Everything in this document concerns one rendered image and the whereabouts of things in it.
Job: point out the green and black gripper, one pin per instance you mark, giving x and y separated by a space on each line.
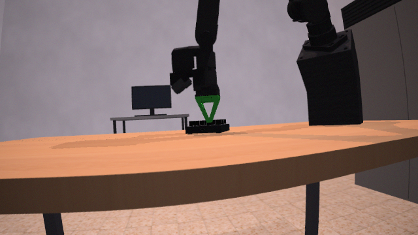
201 98

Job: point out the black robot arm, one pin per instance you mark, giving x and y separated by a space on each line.
321 33

